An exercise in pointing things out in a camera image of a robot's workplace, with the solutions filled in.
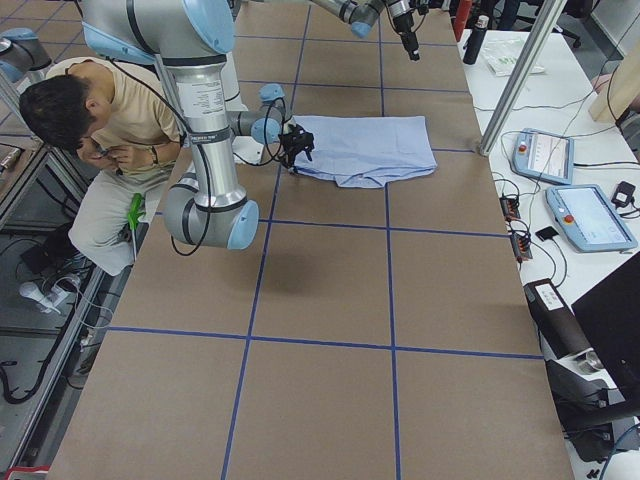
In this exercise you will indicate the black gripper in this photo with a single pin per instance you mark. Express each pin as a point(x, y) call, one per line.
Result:
point(296, 140)
point(403, 25)

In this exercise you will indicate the light blue striped shirt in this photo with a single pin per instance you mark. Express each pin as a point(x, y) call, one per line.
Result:
point(366, 152)

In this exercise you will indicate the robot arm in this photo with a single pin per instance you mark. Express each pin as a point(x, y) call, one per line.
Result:
point(361, 17)
point(188, 42)

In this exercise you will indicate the black water bottle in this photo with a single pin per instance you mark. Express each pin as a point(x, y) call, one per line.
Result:
point(475, 40)

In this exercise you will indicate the upper teach pendant tablet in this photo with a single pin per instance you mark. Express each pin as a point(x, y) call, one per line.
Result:
point(543, 156)

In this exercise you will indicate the teach pendant tablet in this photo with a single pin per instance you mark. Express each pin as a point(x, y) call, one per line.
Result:
point(543, 156)
point(588, 219)

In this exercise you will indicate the seated person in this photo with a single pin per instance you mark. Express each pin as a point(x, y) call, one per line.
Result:
point(111, 116)

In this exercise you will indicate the lower teach pendant tablet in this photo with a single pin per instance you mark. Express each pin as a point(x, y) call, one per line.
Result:
point(588, 219)

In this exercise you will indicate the white central robot pedestal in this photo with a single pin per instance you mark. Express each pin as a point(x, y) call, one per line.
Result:
point(245, 148)

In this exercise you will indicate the aluminium frame post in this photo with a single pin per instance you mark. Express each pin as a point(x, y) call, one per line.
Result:
point(541, 29)

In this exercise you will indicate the green handled tool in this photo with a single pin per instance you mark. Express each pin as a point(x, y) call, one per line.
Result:
point(135, 212)

